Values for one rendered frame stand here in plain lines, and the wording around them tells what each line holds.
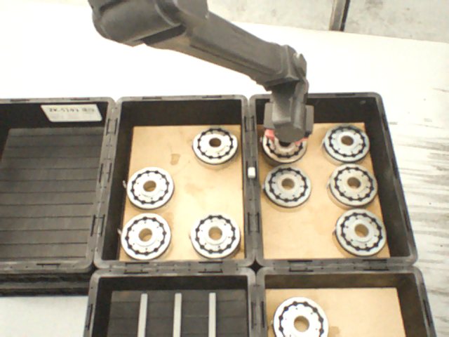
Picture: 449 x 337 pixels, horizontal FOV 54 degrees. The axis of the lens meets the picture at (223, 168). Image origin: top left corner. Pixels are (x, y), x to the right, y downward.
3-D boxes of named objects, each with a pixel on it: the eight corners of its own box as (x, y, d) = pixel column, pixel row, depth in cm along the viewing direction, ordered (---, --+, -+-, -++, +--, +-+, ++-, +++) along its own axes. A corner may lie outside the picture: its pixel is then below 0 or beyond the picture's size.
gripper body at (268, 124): (311, 136, 93) (317, 115, 87) (263, 132, 94) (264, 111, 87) (312, 111, 96) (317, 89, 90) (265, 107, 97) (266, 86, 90)
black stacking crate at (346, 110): (247, 124, 111) (248, 95, 101) (366, 122, 111) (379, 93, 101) (254, 282, 92) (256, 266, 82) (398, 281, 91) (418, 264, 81)
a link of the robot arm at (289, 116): (299, 47, 78) (256, 59, 82) (295, 100, 73) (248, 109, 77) (321, 89, 87) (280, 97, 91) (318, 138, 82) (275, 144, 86)
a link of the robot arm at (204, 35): (168, -42, 43) (88, -9, 49) (174, 15, 43) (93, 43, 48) (309, 48, 81) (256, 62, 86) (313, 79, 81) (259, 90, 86)
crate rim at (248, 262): (118, 102, 103) (116, 95, 101) (248, 100, 103) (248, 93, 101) (95, 272, 84) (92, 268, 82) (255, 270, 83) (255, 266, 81)
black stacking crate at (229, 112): (128, 126, 111) (117, 97, 102) (245, 124, 111) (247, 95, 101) (109, 284, 92) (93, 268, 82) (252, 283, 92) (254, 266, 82)
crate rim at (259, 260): (248, 100, 103) (248, 93, 101) (377, 97, 102) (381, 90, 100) (255, 269, 83) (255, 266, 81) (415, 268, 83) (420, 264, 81)
